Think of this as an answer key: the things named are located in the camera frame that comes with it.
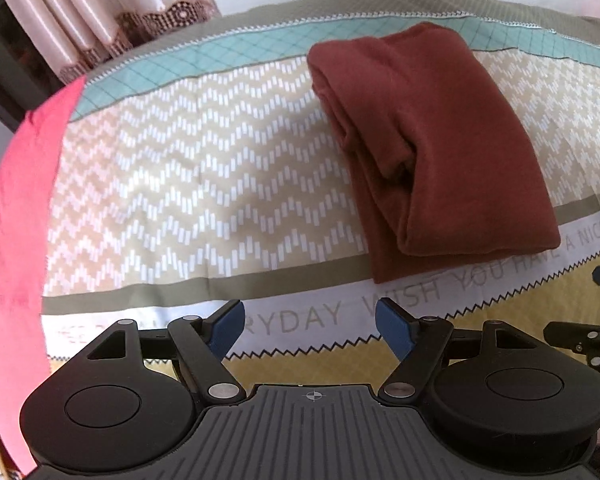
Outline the dark red sweater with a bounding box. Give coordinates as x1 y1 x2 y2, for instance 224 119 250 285
306 22 560 283

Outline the patterned bed quilt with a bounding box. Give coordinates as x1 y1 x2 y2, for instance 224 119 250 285
42 0 600 386

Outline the pink red cloth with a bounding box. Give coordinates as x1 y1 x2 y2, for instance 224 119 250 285
0 78 85 474

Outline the pink lace curtain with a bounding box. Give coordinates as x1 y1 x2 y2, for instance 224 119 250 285
5 0 220 84

